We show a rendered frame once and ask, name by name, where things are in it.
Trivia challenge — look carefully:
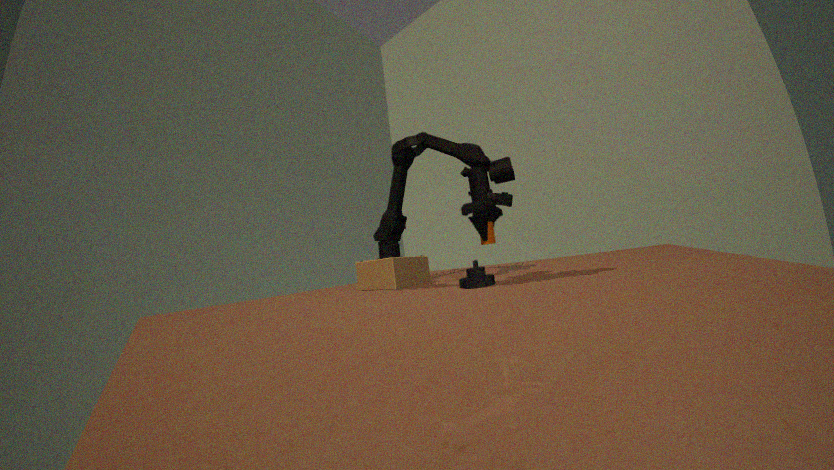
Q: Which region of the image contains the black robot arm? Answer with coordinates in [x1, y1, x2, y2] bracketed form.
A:
[373, 133, 515, 259]

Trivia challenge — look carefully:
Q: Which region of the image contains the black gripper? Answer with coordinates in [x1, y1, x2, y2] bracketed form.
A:
[461, 184, 503, 241]

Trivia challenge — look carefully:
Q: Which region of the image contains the orange knob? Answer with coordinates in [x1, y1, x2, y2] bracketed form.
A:
[480, 222, 495, 245]

